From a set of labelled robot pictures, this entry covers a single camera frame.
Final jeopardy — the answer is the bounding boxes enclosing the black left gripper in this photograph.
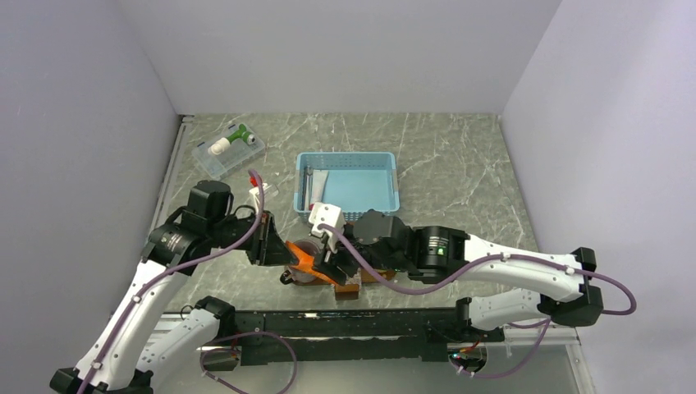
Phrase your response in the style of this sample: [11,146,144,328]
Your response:
[208,209,299,266]

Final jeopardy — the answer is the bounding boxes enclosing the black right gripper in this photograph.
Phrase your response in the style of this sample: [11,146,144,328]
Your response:
[312,222,408,285]

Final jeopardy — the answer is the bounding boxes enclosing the clear acrylic holder wooden base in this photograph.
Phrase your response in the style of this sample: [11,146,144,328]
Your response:
[332,272,362,301]

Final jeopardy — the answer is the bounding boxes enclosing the purple grey mug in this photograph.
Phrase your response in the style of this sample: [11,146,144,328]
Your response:
[280,239,328,286]

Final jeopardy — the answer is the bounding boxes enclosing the orange toothpaste tube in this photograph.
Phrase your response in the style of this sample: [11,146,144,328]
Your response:
[286,241,332,285]

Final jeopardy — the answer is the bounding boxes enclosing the brown oval wooden tray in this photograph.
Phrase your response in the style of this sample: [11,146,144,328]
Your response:
[285,263,398,287]

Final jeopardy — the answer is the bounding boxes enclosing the light blue plastic basket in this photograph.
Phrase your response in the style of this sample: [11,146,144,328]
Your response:
[292,152,401,222]

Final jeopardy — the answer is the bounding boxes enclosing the white toothpaste tube red cap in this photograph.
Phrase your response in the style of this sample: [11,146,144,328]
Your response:
[310,170,329,210]

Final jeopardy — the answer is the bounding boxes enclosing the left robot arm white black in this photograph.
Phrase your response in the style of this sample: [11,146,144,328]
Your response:
[49,181,299,393]

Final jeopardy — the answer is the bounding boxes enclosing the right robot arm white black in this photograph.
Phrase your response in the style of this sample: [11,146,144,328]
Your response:
[309,204,604,341]

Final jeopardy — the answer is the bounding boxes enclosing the clear plastic storage box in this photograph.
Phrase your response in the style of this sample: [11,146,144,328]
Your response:
[192,123,266,181]

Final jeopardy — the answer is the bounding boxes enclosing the green white toy bottle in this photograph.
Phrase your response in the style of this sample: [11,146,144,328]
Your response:
[208,123,256,156]

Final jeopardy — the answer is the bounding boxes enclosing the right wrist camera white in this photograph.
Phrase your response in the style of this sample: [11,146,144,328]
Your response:
[309,202,346,253]

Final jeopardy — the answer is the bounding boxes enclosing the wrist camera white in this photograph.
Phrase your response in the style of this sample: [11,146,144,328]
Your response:
[249,182,279,206]
[309,202,346,253]

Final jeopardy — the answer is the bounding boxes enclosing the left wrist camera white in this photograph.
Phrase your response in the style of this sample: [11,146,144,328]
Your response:
[249,182,279,206]

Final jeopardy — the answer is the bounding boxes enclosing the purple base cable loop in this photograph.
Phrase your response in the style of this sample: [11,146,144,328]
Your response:
[199,329,298,394]

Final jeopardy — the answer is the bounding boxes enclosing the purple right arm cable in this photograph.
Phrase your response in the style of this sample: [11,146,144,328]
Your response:
[318,222,637,381]

